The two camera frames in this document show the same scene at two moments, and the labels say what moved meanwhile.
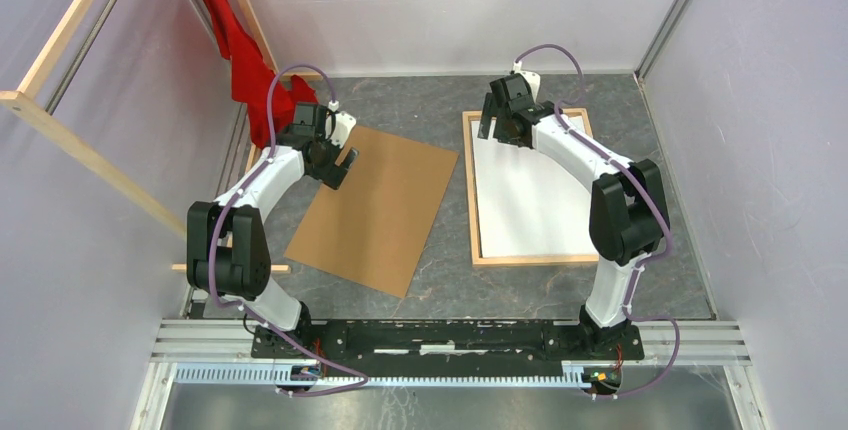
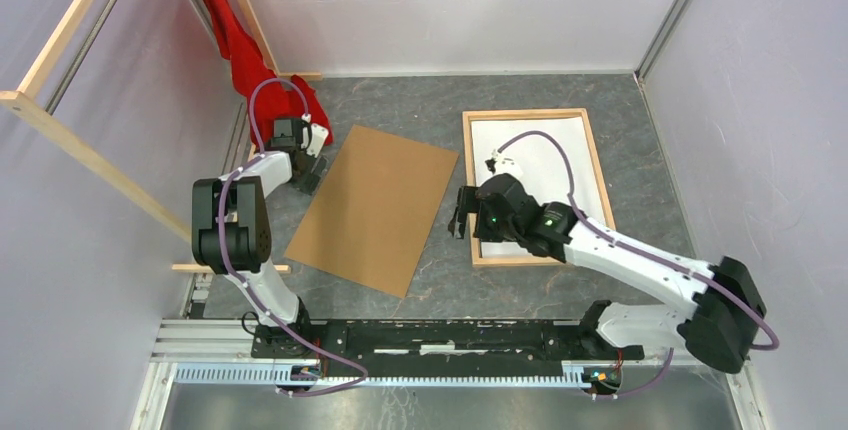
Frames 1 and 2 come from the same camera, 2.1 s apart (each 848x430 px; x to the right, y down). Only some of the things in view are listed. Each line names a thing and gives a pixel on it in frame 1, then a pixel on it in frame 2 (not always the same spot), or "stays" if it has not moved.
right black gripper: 499,130 -> 467,202
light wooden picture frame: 475,228 stays
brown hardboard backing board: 372,228 stays
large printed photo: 529,205 stays
